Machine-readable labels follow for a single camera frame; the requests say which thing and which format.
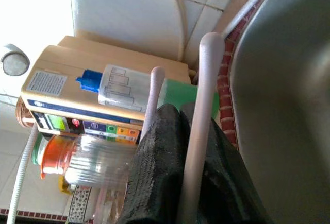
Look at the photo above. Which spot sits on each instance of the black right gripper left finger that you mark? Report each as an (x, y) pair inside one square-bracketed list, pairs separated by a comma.
[(154, 170)]

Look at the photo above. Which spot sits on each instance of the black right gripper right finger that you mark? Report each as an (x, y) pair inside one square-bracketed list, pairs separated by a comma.
[(227, 182)]

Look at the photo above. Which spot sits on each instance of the metal faucet spout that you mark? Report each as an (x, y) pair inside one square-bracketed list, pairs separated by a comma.
[(14, 63)]

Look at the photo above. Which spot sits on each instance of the clear jar orange lid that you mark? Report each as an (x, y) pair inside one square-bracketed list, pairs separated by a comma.
[(85, 159)]

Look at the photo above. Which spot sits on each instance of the stainless steel sink basin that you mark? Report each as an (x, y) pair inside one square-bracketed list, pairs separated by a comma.
[(283, 105)]

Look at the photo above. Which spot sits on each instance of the white jug green band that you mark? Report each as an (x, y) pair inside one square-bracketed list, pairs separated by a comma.
[(38, 149)]

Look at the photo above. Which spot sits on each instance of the green dish soap bottle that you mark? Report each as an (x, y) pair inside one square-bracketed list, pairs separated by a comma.
[(121, 87)]

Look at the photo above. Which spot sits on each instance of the small yellow plastic piece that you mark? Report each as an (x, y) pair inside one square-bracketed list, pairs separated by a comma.
[(65, 185)]

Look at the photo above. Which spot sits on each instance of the beige water purifier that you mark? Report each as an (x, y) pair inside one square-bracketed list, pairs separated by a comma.
[(77, 87)]

